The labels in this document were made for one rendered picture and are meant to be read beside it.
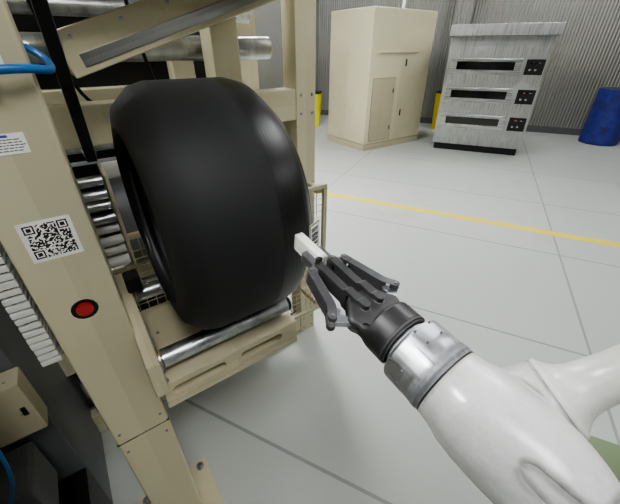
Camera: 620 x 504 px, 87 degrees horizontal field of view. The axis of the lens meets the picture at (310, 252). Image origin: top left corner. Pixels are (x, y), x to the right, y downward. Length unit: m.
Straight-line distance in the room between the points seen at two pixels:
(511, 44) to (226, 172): 5.88
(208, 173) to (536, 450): 0.52
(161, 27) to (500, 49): 5.57
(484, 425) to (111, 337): 0.72
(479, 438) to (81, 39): 1.07
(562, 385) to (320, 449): 1.29
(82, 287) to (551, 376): 0.77
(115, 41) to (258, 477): 1.57
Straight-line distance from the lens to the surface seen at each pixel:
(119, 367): 0.91
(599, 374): 0.53
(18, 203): 0.70
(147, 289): 1.05
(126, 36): 1.07
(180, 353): 0.83
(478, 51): 6.25
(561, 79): 8.65
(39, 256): 0.74
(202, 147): 0.59
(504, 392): 0.37
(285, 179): 0.62
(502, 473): 0.37
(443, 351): 0.38
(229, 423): 1.78
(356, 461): 1.67
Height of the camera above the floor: 1.50
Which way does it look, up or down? 32 degrees down
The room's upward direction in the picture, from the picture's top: straight up
